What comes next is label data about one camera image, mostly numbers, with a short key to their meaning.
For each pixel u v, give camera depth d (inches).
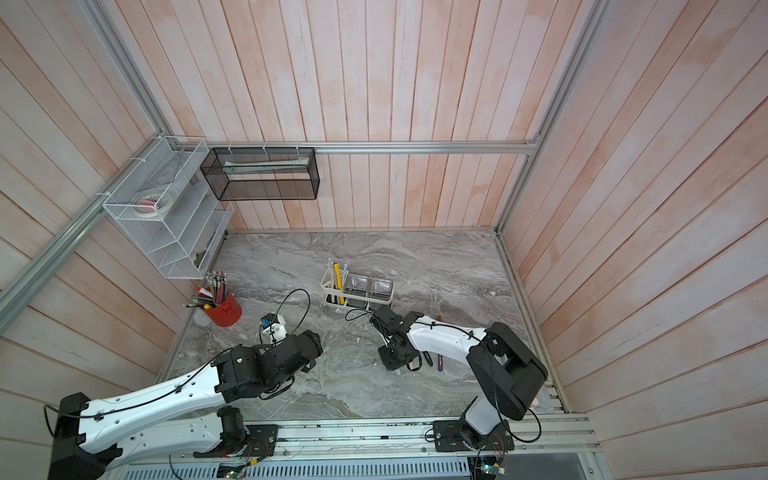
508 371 17.6
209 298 35.5
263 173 41.0
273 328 26.0
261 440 28.8
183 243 30.8
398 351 28.9
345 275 34.8
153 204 27.0
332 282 36.2
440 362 33.8
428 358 34.0
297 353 21.3
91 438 15.8
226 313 34.7
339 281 35.6
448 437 28.8
